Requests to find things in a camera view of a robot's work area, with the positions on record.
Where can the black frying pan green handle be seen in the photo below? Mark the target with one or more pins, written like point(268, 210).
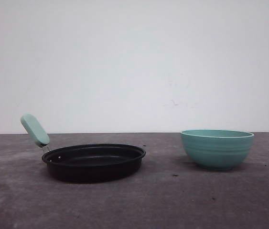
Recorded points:
point(89, 163)

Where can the teal ceramic bowl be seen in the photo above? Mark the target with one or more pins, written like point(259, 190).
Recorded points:
point(217, 149)

